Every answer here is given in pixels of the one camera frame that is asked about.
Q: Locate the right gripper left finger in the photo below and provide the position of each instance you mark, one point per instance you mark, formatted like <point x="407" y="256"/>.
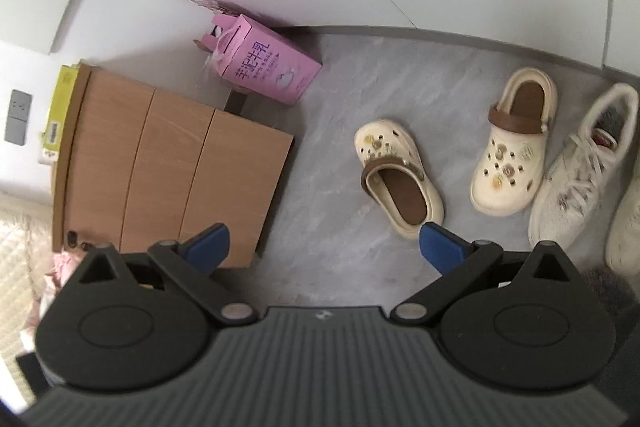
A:
<point x="189" y="265"/>

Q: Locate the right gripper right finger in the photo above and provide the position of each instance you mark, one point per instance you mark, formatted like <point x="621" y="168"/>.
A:
<point x="460" y="265"/>

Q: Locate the cream clog with charms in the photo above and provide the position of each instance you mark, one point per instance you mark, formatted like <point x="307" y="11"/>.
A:
<point x="508" y="175"/>

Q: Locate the cream clog brown insole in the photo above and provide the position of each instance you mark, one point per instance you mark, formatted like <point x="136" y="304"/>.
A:
<point x="394" y="176"/>

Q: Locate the white low sneaker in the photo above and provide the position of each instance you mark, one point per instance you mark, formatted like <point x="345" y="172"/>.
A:
<point x="575" y="183"/>
<point x="622" y="250"/>

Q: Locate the wooden drawer nightstand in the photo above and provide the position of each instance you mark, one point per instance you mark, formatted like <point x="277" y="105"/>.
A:
<point x="138" y="164"/>

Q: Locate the keys in drawer lock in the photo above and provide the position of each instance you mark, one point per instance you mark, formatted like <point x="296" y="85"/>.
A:
<point x="75" y="243"/>

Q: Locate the yellow box on nightstand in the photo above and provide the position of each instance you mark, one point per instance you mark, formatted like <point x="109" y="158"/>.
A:
<point x="60" y="102"/>

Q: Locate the pink milk carton box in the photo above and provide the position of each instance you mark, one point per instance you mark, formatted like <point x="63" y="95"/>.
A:
<point x="252" y="57"/>

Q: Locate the grey wall switch plate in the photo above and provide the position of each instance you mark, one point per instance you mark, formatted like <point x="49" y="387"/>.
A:
<point x="18" y="117"/>

